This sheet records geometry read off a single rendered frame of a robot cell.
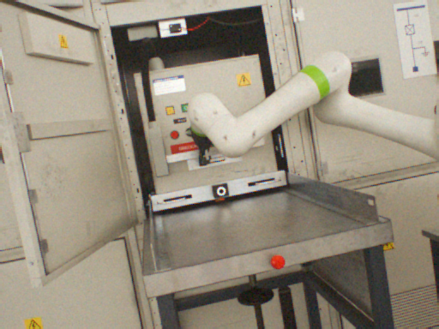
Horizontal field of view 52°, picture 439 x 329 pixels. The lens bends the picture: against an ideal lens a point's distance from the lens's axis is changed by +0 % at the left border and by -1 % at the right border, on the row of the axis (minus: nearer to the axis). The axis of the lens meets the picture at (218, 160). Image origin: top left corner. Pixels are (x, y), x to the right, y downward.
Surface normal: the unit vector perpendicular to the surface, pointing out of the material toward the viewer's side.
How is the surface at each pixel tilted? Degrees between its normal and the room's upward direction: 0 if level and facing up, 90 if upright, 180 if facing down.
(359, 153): 90
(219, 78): 90
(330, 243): 90
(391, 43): 90
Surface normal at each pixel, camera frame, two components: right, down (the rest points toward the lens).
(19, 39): 0.96, -0.15
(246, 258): 0.15, 0.06
